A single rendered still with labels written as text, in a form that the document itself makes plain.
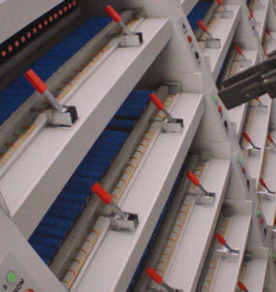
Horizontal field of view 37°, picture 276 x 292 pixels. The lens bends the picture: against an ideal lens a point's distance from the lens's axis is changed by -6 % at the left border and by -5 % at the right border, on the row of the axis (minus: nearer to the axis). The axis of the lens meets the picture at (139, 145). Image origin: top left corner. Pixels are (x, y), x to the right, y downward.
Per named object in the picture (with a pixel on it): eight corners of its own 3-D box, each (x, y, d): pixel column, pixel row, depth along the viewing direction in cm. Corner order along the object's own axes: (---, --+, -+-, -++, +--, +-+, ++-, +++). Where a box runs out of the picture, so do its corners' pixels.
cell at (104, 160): (83, 160, 81) (115, 163, 78) (79, 166, 79) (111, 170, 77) (81, 152, 80) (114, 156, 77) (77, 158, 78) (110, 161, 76)
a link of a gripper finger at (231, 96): (270, 89, 56) (269, 92, 55) (228, 108, 60) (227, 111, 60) (259, 72, 55) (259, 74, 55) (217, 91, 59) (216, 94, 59)
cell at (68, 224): (43, 219, 68) (77, 227, 66) (38, 227, 67) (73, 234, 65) (40, 212, 67) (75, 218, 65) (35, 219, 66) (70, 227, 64)
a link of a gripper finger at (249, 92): (277, 83, 54) (276, 94, 52) (246, 97, 57) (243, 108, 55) (272, 74, 54) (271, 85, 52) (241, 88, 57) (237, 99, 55)
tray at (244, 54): (258, 60, 160) (257, 27, 152) (236, 151, 114) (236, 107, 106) (207, 57, 167) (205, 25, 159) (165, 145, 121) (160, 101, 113)
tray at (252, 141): (272, 102, 168) (273, 71, 160) (255, 203, 123) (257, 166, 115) (224, 97, 175) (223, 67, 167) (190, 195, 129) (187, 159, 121)
